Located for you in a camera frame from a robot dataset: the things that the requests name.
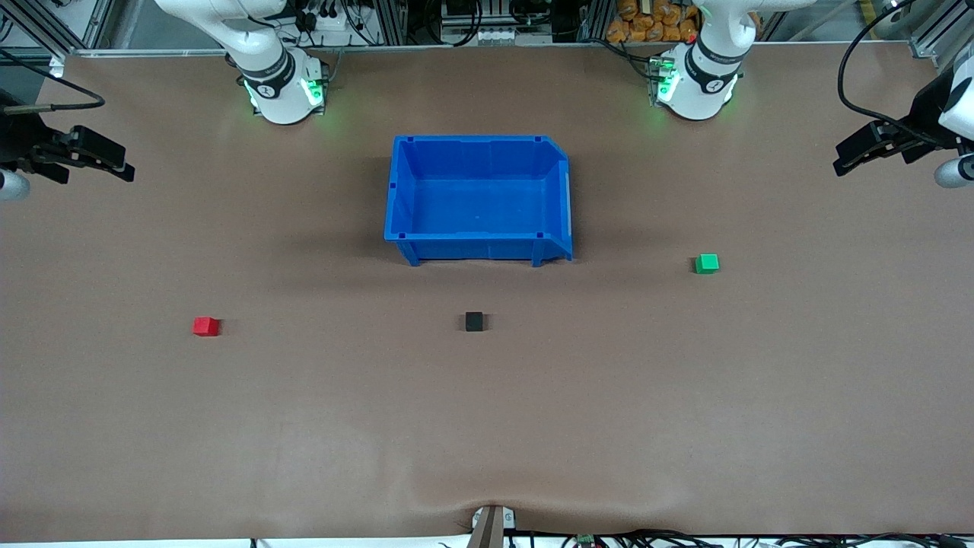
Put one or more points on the aluminium frame strut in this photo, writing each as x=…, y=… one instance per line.
x=68, y=23
x=940, y=30

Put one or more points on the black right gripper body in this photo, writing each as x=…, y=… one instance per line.
x=17, y=139

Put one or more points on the brown table mat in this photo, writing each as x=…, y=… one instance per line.
x=304, y=418

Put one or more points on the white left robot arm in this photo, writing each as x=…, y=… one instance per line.
x=696, y=84

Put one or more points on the small red cube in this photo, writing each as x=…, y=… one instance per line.
x=205, y=326

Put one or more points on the blue plastic storage bin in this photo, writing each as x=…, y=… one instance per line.
x=479, y=205

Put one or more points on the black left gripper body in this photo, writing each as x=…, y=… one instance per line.
x=923, y=122

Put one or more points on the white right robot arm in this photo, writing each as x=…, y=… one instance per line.
x=278, y=84

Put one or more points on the white power strip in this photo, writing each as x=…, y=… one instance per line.
x=331, y=23

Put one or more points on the green terminal connector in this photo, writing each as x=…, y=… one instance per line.
x=586, y=540

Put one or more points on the small green cube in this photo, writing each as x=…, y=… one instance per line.
x=707, y=263

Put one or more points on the small black cube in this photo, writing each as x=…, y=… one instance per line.
x=474, y=322

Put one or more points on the orange snack bag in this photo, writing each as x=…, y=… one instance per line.
x=650, y=21

